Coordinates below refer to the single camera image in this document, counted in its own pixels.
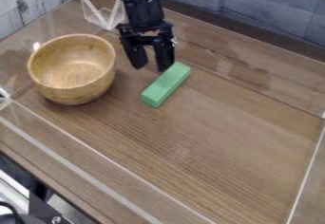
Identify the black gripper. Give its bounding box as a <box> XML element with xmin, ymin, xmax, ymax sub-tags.
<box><xmin>118</xmin><ymin>0</ymin><xmax>175</xmax><ymax>72</ymax></box>

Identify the green rectangular block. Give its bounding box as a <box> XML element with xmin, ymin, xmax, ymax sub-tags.
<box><xmin>141</xmin><ymin>63</ymin><xmax>192</xmax><ymax>108</ymax></box>

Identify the wooden bowl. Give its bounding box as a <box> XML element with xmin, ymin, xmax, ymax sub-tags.
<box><xmin>27</xmin><ymin>33</ymin><xmax>117</xmax><ymax>105</ymax></box>

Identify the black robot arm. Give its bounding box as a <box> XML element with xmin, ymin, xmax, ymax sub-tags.
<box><xmin>117</xmin><ymin>0</ymin><xmax>175</xmax><ymax>72</ymax></box>

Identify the clear acrylic corner bracket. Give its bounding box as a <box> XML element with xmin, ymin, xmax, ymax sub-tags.
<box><xmin>81</xmin><ymin>0</ymin><xmax>126</xmax><ymax>30</ymax></box>

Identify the black metal mount bracket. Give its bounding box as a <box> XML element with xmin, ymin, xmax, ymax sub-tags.
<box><xmin>30</xmin><ymin>193</ymin><xmax>63</xmax><ymax>224</ymax></box>

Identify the black cable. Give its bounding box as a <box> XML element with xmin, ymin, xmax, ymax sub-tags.
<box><xmin>0</xmin><ymin>201</ymin><xmax>20</xmax><ymax>224</ymax></box>

